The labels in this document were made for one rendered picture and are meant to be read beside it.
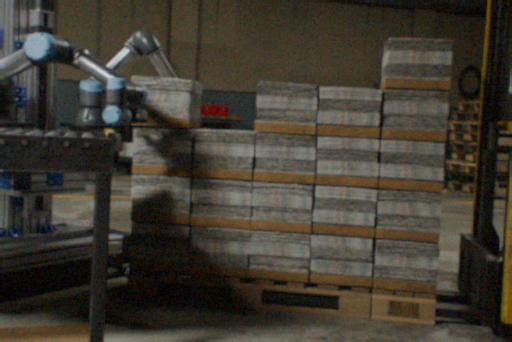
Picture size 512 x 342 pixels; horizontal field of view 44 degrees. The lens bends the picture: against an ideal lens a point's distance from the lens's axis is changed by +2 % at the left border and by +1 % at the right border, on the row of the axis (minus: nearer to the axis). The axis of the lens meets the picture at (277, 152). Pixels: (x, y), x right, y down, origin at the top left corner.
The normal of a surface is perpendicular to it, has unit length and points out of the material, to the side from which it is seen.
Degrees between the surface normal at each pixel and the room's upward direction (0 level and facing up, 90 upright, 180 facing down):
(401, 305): 90
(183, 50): 90
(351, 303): 90
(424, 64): 90
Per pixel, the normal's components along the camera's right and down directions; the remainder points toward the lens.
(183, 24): 0.28, 0.07
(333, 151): -0.11, 0.04
